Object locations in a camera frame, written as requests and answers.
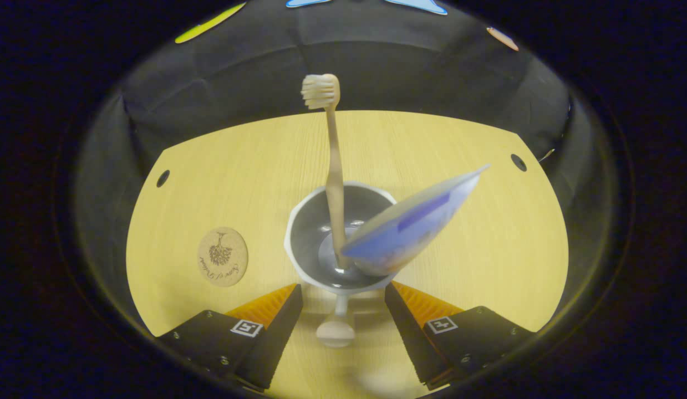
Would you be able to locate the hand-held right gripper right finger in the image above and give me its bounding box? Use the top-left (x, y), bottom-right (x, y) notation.
top-left (384, 282), bottom-right (535, 389)

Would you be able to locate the wooden desktop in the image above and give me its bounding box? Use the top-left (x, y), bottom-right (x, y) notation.
top-left (126, 110), bottom-right (569, 399)

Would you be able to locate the black backdrop cloth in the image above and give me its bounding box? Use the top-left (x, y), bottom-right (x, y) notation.
top-left (72, 0), bottom-right (604, 328)

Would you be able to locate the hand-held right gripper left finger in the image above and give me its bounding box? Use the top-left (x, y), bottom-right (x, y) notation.
top-left (156, 284), bottom-right (304, 391)

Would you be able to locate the white toothpaste tube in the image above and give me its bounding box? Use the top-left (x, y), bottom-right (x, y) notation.
top-left (340, 163), bottom-right (491, 277)

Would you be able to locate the beige toothbrush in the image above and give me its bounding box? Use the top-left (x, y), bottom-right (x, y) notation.
top-left (301, 74), bottom-right (350, 270)

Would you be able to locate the white cup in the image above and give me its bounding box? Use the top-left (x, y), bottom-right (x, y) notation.
top-left (284, 182), bottom-right (402, 349)

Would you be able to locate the round cork coaster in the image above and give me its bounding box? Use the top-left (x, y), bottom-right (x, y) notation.
top-left (197, 227), bottom-right (249, 288)

